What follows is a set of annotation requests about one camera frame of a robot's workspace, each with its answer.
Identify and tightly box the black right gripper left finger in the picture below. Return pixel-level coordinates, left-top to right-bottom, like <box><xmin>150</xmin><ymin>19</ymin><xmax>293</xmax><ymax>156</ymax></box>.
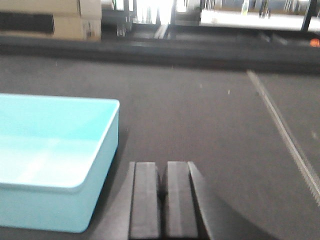
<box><xmin>99</xmin><ymin>162</ymin><xmax>161</xmax><ymax>240</ymax></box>

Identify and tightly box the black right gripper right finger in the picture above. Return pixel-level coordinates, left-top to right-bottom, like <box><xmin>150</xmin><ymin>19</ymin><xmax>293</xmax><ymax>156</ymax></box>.
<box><xmin>162</xmin><ymin>161</ymin><xmax>275</xmax><ymax>240</ymax></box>

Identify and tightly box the light cyan plastic bin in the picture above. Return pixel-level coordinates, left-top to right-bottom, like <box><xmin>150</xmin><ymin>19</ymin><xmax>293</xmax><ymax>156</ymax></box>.
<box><xmin>0</xmin><ymin>93</ymin><xmax>120</xmax><ymax>233</ymax></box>

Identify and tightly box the grey conveyor belt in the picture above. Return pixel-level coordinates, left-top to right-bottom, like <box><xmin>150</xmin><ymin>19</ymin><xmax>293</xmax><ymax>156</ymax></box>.
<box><xmin>0</xmin><ymin>39</ymin><xmax>320</xmax><ymax>240</ymax></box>

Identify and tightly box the white background table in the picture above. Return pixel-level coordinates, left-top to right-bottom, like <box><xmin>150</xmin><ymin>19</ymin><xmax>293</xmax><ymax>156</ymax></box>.
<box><xmin>200</xmin><ymin>10</ymin><xmax>304</xmax><ymax>31</ymax></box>

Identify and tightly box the cardboard box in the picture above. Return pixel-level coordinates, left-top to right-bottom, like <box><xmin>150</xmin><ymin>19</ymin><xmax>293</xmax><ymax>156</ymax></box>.
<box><xmin>0</xmin><ymin>0</ymin><xmax>102</xmax><ymax>41</ymax></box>

